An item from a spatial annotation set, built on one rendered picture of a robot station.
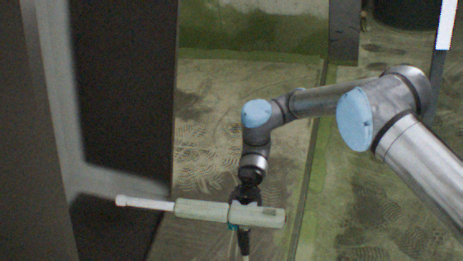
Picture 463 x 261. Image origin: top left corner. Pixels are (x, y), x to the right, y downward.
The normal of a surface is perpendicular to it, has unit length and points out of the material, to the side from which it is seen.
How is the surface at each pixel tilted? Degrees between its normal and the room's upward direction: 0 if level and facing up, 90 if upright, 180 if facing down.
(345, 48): 90
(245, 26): 90
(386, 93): 14
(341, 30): 90
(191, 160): 0
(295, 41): 90
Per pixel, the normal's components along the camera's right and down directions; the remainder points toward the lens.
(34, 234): -0.20, 0.62
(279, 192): -0.09, -0.78
